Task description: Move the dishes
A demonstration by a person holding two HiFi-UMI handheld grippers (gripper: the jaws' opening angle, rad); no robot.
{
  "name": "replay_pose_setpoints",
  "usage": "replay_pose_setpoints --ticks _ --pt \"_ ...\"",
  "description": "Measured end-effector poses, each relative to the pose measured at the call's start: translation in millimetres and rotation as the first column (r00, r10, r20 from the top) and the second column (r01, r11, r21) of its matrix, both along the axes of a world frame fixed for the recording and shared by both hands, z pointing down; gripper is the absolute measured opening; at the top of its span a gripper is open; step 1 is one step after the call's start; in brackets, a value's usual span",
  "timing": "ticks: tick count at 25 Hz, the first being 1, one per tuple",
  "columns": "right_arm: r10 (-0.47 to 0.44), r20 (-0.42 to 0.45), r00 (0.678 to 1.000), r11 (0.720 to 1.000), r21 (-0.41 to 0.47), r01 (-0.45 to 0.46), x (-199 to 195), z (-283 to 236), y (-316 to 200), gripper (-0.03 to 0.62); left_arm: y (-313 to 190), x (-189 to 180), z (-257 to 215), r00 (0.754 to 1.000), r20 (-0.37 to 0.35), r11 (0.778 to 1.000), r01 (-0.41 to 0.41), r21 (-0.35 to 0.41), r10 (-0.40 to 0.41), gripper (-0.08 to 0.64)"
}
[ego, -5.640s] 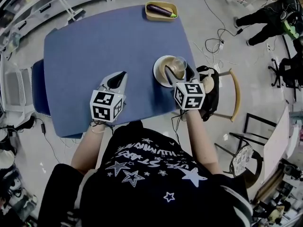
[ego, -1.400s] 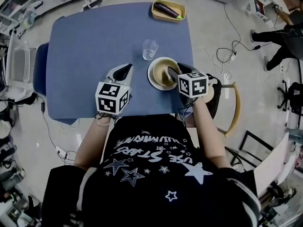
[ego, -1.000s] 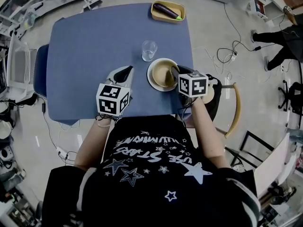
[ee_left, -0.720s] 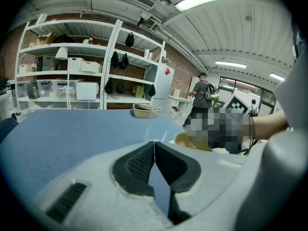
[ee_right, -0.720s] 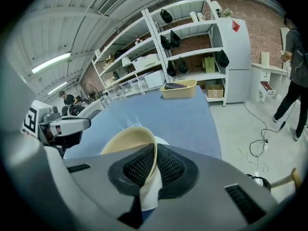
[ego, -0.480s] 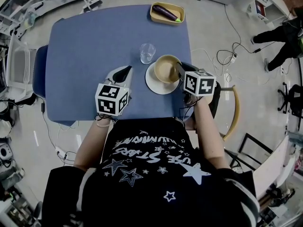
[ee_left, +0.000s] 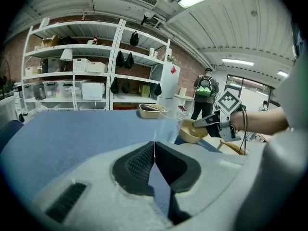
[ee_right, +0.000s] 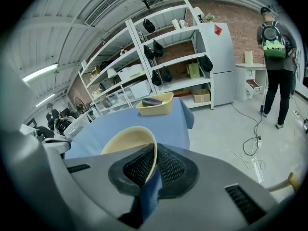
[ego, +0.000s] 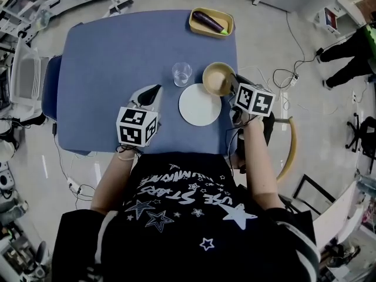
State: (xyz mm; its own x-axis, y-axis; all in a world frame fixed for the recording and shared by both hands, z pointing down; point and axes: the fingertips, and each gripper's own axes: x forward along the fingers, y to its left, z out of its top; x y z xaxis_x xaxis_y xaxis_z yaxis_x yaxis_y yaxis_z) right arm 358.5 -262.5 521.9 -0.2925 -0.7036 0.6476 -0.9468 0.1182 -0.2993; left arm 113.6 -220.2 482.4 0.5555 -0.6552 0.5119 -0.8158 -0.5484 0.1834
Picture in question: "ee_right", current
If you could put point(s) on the ceiling air conditioner vent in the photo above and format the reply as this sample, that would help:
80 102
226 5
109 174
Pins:
110 5

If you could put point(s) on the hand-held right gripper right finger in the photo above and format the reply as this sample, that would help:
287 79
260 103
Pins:
204 196

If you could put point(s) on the wooden chair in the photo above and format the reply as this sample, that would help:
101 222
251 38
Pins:
292 180

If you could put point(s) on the green paper bag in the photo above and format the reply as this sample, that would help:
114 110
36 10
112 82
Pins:
193 70

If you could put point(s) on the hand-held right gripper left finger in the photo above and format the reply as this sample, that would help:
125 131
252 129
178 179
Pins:
96 177

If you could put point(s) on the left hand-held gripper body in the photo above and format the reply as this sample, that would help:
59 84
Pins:
55 145

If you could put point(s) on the white table lamp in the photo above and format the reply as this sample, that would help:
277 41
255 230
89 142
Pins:
111 72

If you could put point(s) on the yellow plastic tray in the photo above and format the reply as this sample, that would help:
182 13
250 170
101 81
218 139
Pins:
156 109

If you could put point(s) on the white cabinet with red drawer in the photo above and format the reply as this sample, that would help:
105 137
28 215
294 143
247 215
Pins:
252 78

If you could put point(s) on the cardboard box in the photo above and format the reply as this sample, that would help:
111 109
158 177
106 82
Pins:
201 96

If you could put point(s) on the white power strip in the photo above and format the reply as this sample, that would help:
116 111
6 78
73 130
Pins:
259 142

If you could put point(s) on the black floor fan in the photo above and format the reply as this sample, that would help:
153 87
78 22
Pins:
78 105

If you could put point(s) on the white storage box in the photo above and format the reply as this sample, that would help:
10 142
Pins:
140 89

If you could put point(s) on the beige bowl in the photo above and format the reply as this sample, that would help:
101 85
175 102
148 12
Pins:
130 138

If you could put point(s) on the purple eggplant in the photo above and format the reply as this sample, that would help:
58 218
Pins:
151 102

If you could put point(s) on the narrow white shelving unit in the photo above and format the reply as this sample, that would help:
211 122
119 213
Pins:
163 17

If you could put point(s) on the ceiling light tube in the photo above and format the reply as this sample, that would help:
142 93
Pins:
45 100
39 72

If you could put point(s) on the blue tablecloth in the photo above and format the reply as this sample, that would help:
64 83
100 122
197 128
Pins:
108 126

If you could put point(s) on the white refrigerator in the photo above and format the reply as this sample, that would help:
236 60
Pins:
221 56

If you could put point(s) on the group of black hanging bags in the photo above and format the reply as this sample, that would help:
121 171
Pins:
158 48

